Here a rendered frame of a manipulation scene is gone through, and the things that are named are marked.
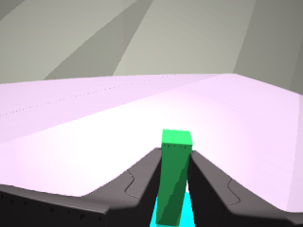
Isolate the green rectangular post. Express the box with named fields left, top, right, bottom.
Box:
left=155, top=129, right=193, bottom=227

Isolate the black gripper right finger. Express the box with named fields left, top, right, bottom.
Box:
left=187, top=150, right=303, bottom=227

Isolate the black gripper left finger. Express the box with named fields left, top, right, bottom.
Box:
left=0, top=148, right=163, bottom=227

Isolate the cyan circle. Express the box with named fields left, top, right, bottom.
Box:
left=151, top=192, right=194, bottom=227

